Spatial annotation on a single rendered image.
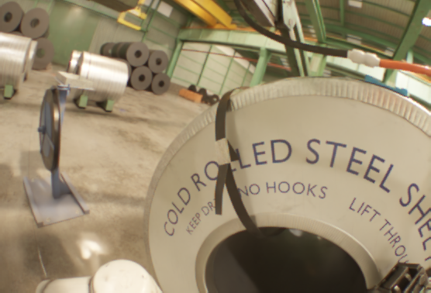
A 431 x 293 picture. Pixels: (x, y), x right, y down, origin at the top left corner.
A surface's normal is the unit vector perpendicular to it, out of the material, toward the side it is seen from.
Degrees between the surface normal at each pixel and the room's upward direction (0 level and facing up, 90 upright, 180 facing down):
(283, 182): 90
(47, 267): 0
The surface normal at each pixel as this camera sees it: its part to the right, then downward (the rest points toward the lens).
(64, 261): 0.33, -0.93
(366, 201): -0.58, -0.06
